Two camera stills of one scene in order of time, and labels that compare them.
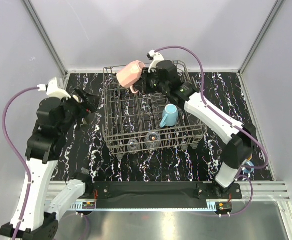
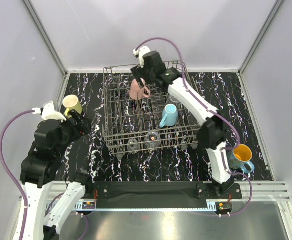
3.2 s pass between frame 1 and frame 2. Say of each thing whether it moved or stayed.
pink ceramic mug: moved
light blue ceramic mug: stayed
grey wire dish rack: stayed
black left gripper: moved
